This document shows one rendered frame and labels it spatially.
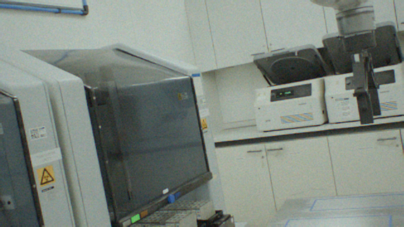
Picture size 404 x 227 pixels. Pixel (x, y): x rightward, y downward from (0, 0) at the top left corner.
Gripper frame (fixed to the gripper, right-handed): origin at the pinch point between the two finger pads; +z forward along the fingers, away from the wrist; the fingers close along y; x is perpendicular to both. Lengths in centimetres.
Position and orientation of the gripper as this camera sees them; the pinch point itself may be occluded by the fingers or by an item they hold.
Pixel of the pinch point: (370, 115)
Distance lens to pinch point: 117.8
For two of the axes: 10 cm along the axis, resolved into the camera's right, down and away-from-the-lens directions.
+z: 1.8, 9.8, 0.5
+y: 4.8, -1.3, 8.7
